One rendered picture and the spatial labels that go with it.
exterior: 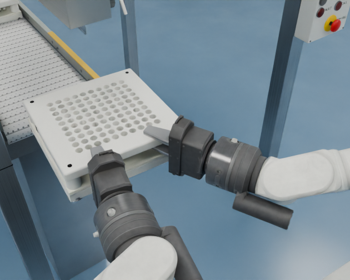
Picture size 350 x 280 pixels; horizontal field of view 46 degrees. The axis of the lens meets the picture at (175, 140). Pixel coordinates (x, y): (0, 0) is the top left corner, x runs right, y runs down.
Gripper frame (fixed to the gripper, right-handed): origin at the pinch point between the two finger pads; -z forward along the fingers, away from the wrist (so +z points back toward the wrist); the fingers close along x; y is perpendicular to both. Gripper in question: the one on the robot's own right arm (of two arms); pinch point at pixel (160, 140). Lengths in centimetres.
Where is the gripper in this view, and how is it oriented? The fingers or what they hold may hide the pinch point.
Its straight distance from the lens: 77.0
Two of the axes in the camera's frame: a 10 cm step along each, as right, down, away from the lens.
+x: -0.1, 7.3, 6.8
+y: 4.5, -6.1, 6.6
